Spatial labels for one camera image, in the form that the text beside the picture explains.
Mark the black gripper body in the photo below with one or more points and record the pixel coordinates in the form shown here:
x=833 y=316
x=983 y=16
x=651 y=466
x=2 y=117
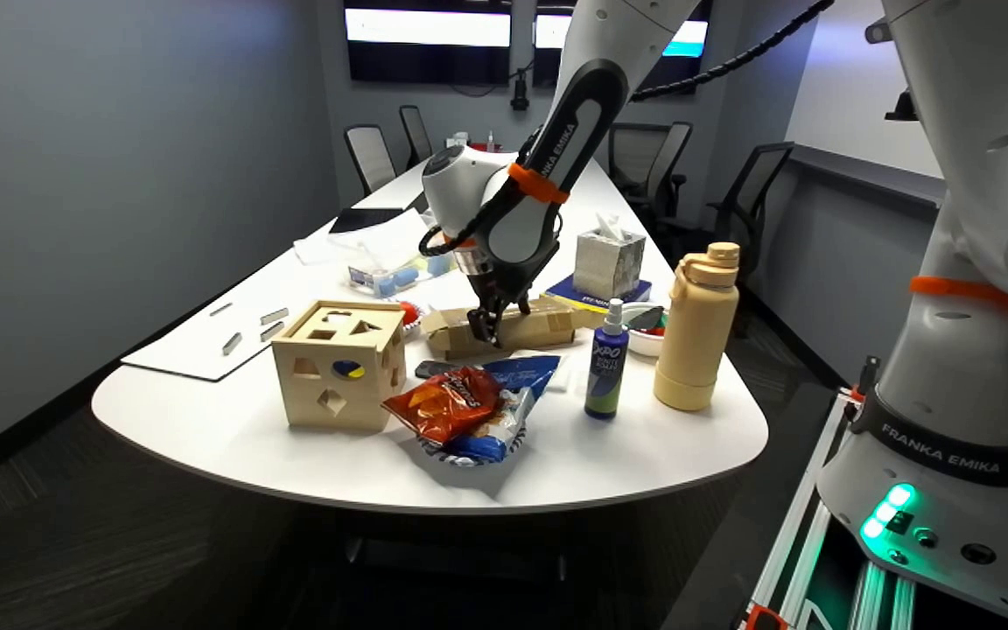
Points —
x=502 y=283

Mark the grey stereo camera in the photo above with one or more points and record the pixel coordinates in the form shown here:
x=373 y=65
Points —
x=885 y=31

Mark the red chips bag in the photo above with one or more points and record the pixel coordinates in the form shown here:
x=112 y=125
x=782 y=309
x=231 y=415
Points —
x=445 y=405

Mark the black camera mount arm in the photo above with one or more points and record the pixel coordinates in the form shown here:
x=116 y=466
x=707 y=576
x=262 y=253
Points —
x=902 y=108

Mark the wooden shape sorter cube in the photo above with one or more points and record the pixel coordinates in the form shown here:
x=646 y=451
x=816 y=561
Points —
x=334 y=369

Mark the grey tissue box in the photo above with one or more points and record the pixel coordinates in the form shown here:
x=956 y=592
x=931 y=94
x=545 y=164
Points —
x=612 y=264

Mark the blue book with yellow edge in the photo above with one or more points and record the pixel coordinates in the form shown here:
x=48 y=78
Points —
x=567 y=288

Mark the small red object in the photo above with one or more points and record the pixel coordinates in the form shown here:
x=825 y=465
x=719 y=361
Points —
x=412 y=313

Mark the grey wall ledge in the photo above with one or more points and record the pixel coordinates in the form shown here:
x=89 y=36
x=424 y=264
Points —
x=865 y=176

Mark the white sheet with marks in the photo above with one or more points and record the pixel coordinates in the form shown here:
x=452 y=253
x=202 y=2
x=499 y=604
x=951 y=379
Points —
x=207 y=339

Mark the grey mesh office chair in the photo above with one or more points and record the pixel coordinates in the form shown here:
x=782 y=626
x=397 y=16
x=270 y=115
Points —
x=755 y=194
x=663 y=164
x=368 y=155
x=413 y=131

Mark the white bowl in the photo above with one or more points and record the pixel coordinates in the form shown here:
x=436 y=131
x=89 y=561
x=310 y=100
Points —
x=646 y=340

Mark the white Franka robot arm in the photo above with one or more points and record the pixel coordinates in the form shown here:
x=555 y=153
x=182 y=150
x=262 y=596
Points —
x=972 y=353

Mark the brown wooden hinged box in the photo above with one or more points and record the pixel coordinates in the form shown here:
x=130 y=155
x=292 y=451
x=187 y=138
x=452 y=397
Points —
x=541 y=330

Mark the tan insulated water bottle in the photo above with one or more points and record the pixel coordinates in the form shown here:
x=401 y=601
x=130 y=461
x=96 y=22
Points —
x=696 y=339

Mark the clear plastic container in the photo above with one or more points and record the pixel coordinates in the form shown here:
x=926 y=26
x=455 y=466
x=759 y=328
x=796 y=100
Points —
x=384 y=276

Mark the blue spray bottle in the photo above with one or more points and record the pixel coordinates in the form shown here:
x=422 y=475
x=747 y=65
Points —
x=606 y=369

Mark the white metal stand frame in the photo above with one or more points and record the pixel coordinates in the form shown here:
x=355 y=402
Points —
x=803 y=548

